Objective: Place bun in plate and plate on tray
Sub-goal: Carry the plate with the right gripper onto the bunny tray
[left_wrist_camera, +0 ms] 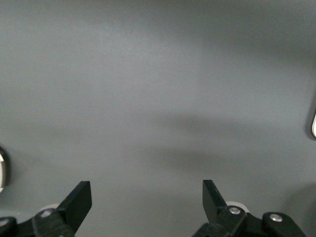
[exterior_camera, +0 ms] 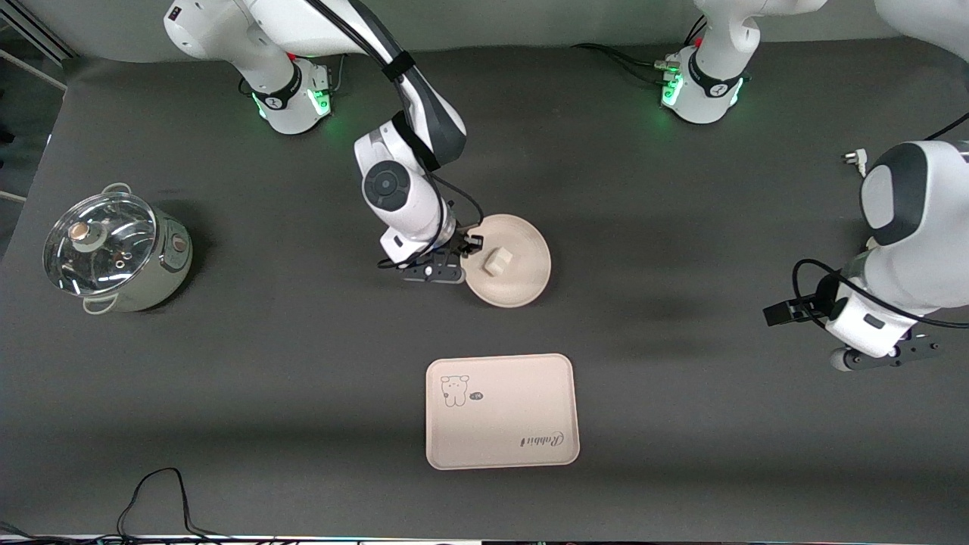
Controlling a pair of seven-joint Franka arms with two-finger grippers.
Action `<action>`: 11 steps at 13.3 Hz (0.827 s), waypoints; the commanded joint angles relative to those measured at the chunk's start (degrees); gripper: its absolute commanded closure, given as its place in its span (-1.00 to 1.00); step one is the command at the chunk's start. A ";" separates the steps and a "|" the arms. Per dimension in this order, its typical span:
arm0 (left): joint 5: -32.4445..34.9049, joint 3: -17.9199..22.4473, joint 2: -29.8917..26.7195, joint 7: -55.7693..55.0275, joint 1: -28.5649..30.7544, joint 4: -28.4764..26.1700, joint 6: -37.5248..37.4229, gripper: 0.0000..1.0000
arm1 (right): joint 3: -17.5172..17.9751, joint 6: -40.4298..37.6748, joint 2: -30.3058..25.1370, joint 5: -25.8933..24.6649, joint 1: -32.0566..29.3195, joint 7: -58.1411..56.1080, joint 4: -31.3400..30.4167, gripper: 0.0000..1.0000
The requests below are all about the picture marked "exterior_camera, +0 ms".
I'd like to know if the thin black loose cable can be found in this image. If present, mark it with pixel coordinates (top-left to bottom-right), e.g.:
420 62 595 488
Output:
0 468 296 544

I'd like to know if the black left arm base cable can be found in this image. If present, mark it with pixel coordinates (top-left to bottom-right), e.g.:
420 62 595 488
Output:
570 17 709 86

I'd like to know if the black right arm base cable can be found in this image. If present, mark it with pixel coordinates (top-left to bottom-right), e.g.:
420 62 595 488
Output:
238 45 351 98

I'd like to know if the black arm base cable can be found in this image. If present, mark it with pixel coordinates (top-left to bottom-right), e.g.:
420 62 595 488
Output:
570 17 709 86
238 45 351 98

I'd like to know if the round beige plate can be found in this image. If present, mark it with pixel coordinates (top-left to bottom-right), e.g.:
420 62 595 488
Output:
462 214 553 309

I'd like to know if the steel pot with glass lid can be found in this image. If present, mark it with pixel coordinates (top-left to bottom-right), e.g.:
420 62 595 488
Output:
76 182 194 315

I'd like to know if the glass pot lid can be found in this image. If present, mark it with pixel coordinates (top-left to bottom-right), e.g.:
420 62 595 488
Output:
42 192 158 297

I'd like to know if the beige rabbit print tray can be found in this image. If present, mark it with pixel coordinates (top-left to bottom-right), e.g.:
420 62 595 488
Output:
425 353 581 471

